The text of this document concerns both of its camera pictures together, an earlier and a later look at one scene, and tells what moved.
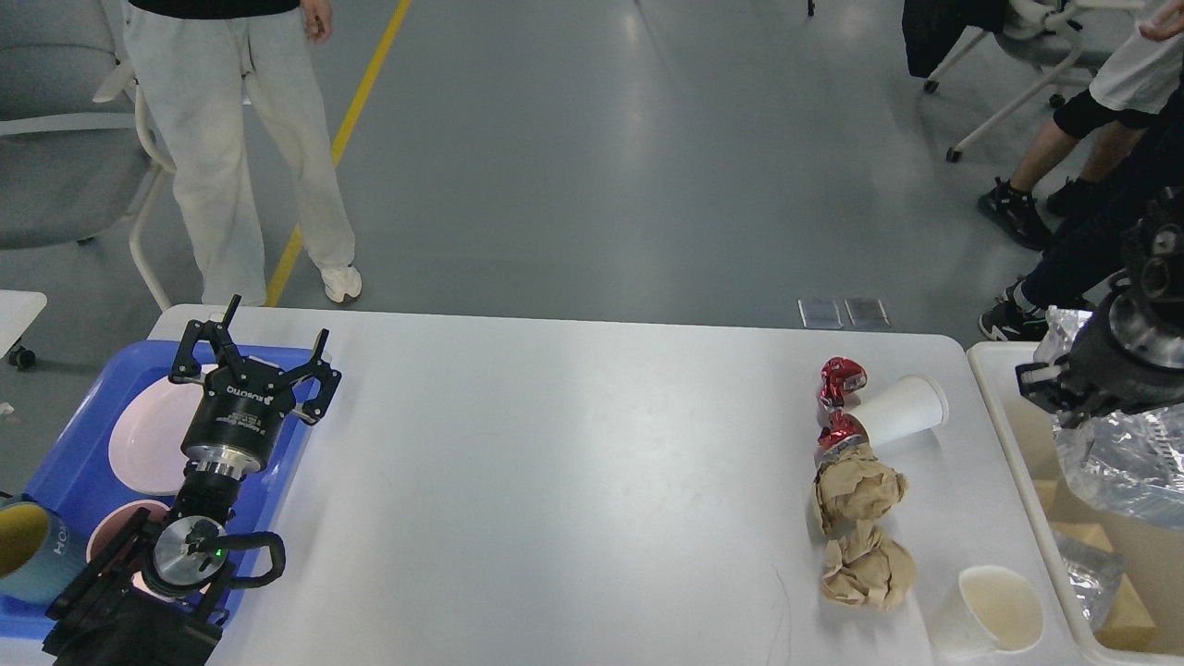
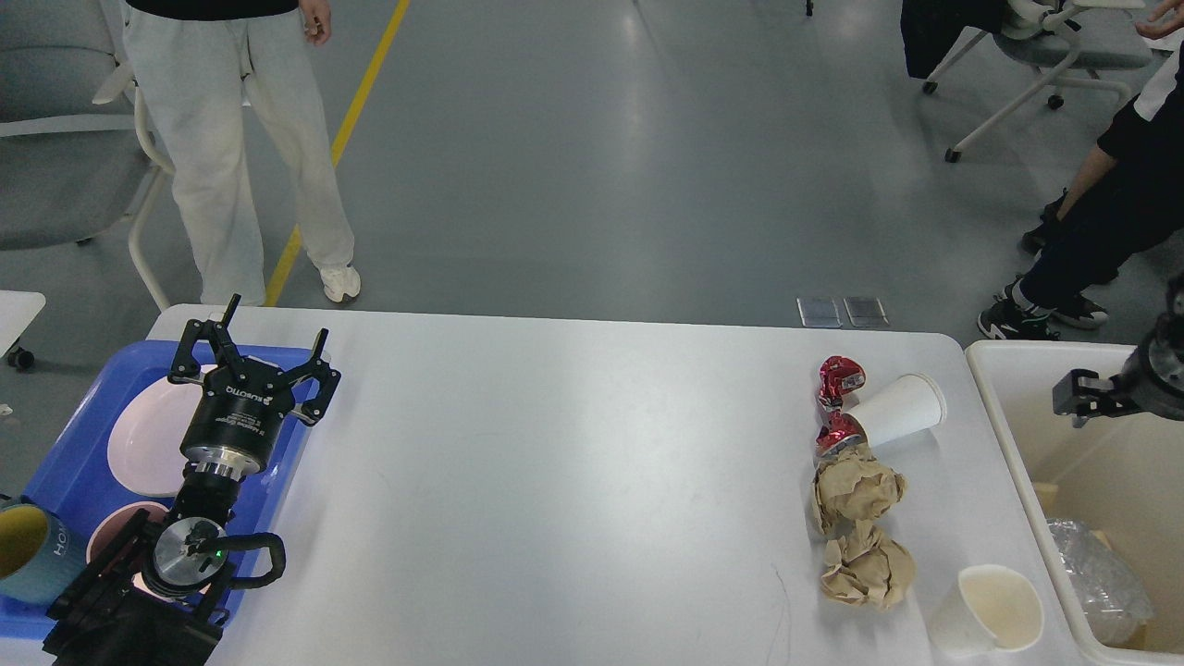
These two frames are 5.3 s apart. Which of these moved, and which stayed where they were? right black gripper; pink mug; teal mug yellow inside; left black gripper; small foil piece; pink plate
Moved: right black gripper; small foil piece
Stayed: teal mug yellow inside; pink mug; left black gripper; pink plate
